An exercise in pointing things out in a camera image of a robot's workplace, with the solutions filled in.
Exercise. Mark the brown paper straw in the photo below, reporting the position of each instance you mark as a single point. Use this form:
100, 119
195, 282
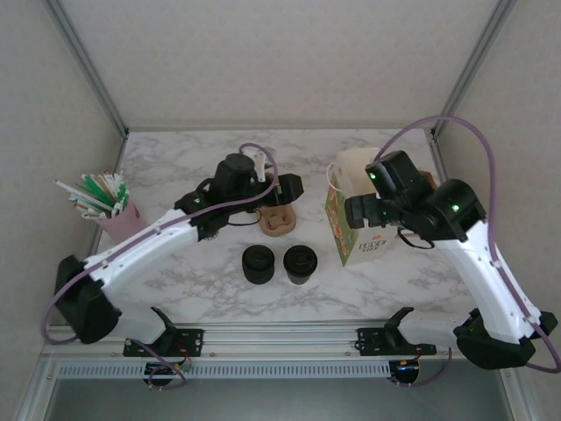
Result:
85, 209
106, 175

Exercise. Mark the black controller board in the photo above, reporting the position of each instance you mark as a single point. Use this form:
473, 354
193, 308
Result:
405, 373
162, 370

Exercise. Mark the black lidded coffee cup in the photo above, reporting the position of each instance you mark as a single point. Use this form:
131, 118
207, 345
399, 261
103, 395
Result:
300, 263

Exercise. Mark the pink straw holder cup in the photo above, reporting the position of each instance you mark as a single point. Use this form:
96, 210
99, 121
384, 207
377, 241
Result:
127, 223

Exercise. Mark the brown cardboard tray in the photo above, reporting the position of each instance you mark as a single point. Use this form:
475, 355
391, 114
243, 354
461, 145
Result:
431, 180

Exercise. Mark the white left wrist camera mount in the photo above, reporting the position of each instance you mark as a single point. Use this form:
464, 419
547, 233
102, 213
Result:
259, 166

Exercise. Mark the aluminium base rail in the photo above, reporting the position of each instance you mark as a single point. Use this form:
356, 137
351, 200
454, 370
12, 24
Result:
280, 340

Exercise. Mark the white paper bag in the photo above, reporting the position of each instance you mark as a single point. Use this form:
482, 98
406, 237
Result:
368, 252

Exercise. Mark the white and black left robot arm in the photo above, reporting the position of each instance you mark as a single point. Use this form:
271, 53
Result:
140, 245

